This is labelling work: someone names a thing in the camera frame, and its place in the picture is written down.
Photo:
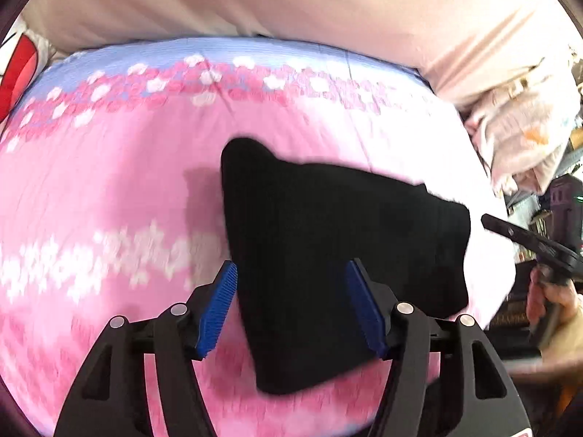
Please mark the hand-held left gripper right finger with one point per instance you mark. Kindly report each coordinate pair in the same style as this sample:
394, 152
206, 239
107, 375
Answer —
364, 309

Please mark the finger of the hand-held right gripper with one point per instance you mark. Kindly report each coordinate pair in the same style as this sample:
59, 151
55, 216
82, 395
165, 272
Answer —
514, 232

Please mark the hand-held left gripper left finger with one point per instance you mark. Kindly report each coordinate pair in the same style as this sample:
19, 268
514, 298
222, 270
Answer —
218, 309

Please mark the black pants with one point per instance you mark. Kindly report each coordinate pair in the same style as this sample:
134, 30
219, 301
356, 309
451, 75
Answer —
319, 218

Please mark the person's right hand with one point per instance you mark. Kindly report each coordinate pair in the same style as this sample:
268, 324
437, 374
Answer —
539, 302

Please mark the dark purple box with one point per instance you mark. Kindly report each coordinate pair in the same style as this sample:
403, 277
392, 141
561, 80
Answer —
564, 205

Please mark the pink clothing pile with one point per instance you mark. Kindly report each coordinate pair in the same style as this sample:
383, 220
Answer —
519, 132

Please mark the pink floral bed sheet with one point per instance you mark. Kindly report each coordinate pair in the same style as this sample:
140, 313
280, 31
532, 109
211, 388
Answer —
114, 168

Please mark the beige cloth backdrop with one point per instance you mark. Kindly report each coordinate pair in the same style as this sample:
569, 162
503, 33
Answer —
273, 4

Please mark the cartoon face pillow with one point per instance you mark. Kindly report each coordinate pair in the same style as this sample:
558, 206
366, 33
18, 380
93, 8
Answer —
18, 68

